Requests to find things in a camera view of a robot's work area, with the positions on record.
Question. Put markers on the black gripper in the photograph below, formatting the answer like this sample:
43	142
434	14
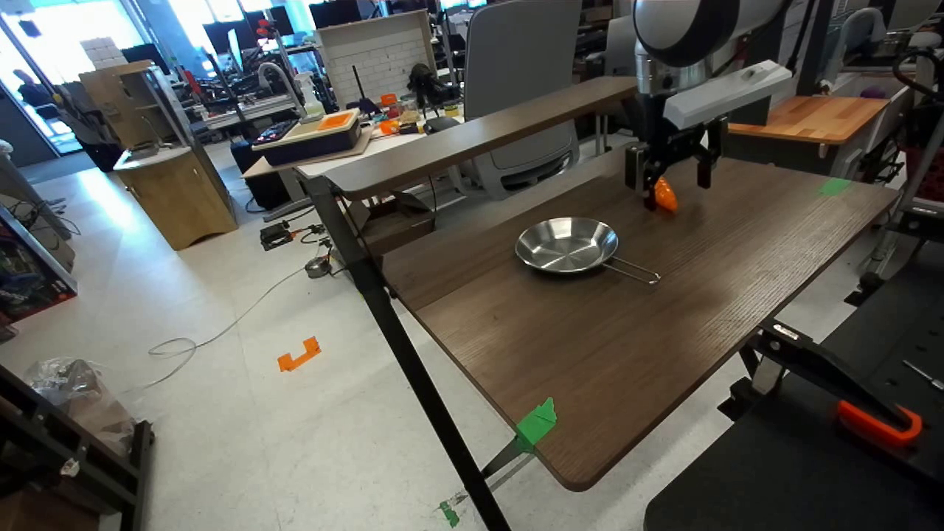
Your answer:
680	142

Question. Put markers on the clear plastic bag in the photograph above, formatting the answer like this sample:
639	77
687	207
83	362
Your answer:
83	399

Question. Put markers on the black tray with orange contents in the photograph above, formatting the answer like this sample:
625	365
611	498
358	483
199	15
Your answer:
311	142

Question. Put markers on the white spray bottle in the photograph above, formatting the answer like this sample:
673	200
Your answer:
314	99

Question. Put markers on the green tape strip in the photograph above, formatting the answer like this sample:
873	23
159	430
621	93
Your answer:
537	424
835	186

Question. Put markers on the orange toy carrot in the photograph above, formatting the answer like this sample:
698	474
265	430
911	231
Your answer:
668	195

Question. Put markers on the tall cardboard box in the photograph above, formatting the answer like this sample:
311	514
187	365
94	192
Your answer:
118	99

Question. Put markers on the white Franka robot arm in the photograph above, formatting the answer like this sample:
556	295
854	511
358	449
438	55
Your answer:
687	31

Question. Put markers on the small orange object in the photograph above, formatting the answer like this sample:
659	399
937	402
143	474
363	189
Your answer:
389	126

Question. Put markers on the raised wooden shelf board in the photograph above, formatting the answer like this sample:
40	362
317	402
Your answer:
490	129

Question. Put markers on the small silver frying pan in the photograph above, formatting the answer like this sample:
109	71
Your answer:
566	245

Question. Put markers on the black metal equipment stand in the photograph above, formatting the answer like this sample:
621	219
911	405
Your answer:
916	211

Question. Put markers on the white pegboard panel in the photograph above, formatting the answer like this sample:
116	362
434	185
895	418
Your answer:
379	55

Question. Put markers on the light wooden cabinet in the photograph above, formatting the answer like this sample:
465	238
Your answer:
177	195

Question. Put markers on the black metal table leg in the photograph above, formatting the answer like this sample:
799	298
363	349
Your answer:
413	374

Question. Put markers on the grey wrist camera bar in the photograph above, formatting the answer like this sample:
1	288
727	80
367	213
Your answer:
727	93

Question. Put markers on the orange floor tape mark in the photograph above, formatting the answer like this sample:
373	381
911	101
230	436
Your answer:
295	357

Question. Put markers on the butcher block wooden table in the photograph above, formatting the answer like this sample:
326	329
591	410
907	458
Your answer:
827	118

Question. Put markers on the cluttered storage shelf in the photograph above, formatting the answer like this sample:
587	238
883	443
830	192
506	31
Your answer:
32	267

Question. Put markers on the white side table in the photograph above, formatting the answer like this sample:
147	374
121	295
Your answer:
270	169

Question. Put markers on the black power strip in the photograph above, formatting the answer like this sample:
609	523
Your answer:
276	238

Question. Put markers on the black perforated breadboard table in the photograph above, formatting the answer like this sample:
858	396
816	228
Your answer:
785	483

